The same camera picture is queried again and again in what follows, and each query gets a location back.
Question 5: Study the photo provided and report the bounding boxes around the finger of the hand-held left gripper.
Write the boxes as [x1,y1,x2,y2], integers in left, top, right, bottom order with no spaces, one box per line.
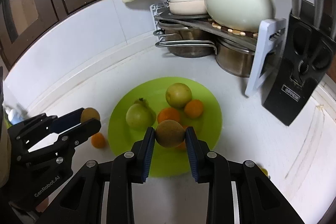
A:
[16,119,102,166]
[7,108,85,151]

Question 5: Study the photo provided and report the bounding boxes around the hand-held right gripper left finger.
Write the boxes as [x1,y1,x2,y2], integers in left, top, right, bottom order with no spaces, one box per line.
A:
[34,126,156,224]

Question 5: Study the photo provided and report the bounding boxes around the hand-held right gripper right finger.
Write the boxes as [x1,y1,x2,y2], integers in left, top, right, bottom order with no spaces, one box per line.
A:
[185,126,302,224]

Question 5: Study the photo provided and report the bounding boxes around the brown kiwi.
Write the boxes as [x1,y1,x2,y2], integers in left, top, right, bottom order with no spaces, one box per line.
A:
[80,107,101,125]
[155,120,186,148]

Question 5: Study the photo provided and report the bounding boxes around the green plate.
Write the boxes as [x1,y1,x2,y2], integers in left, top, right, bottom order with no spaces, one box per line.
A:
[108,77,223,178]

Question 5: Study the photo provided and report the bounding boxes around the green apple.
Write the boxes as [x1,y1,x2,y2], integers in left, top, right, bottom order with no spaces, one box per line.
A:
[125,103,156,131]

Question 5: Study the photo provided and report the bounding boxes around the yellow green pear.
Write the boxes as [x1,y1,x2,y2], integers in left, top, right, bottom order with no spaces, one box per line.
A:
[165,83,193,109]

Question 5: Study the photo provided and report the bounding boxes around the person's left hand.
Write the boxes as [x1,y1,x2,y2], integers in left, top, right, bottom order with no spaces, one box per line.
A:
[0,132,12,187]

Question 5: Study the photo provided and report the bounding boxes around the small orange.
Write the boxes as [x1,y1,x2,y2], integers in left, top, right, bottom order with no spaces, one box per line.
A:
[91,133,106,149]

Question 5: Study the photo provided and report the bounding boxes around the steel stock pot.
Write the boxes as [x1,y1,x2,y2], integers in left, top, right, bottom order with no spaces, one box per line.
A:
[215,37,256,78]

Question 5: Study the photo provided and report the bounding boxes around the black knife block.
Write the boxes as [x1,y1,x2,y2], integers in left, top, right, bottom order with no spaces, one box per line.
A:
[262,14,336,126]

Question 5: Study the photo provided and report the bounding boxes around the grey pot rack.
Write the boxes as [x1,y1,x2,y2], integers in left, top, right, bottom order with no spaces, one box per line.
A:
[150,2,287,97]

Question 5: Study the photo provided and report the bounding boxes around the beaded trivet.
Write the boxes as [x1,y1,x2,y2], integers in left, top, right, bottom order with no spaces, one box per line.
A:
[209,18,259,39]

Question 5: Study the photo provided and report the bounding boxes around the black kitchen scissors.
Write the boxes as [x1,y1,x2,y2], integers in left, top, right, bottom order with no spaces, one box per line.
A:
[291,21,334,86]

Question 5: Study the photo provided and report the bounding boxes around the steel pot with long handle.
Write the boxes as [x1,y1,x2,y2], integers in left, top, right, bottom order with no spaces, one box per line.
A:
[154,27,217,58]

